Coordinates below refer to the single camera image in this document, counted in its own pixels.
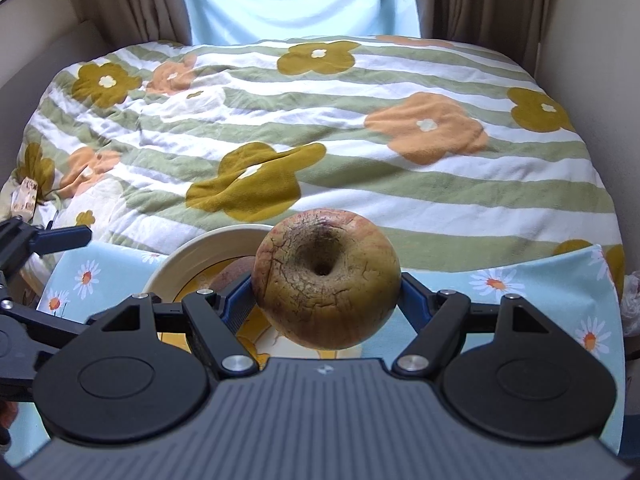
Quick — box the light blue daisy tablecloth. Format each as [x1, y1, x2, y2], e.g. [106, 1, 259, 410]
[4, 242, 625, 466]

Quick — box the crumpled patterned paper packet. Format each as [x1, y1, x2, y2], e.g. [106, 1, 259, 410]
[11, 177, 38, 221]

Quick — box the cream ceramic bowl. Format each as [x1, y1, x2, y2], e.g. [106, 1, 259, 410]
[142, 224, 281, 361]

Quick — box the right brown curtain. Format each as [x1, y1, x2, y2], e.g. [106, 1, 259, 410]
[416, 0, 550, 74]

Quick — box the large wrinkled brown apple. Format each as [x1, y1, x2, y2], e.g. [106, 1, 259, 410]
[252, 208, 401, 350]

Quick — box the brown kiwi fruit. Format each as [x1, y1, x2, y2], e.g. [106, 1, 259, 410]
[209, 256, 255, 292]

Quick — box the floral striped duvet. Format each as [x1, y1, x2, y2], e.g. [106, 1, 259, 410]
[1, 36, 625, 280]

